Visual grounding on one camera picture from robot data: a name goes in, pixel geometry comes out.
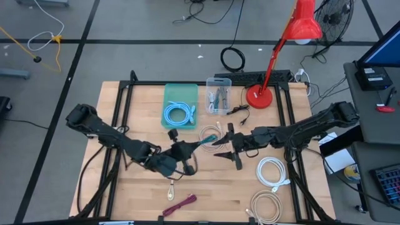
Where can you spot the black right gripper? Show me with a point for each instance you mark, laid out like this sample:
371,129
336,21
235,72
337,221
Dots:
247,142

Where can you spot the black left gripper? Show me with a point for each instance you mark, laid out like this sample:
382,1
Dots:
179,151

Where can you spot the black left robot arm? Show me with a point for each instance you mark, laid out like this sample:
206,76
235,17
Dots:
100,128

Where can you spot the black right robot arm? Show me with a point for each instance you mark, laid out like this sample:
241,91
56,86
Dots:
312,125

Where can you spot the teal translucent plastic bin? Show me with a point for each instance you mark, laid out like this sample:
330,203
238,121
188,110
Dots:
179,92

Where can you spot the clear plastic bin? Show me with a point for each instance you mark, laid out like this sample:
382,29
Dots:
218,82

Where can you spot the red desk lamp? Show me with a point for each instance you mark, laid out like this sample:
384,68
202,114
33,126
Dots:
259,98

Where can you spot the black power strip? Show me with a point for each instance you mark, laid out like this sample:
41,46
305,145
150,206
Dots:
250,76

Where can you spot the white power adapter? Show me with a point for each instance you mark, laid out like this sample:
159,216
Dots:
300,72

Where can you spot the white paper sheet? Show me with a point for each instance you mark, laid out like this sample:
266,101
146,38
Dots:
340,161

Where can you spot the round tape roll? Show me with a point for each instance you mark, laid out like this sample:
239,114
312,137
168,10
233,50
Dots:
351,172

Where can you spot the grey side desk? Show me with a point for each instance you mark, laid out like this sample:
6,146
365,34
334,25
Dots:
365,187
368,125

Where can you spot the black box with labels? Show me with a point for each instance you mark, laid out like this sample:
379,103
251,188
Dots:
372,78

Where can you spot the red desk object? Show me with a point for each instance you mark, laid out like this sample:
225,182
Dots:
386,109

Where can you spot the black keyboard with coloured keys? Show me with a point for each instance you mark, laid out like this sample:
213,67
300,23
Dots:
389,184

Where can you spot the black floor fan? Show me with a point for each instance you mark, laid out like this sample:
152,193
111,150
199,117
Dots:
334,17

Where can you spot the black round floor plug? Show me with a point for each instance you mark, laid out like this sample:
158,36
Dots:
37,59

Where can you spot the computer monitor with blue screen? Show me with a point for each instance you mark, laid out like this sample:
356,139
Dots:
386,50

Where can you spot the grey floor bar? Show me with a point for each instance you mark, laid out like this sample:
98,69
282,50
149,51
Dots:
14,74

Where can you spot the black aluminium table frame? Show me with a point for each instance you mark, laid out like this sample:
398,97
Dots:
147,83

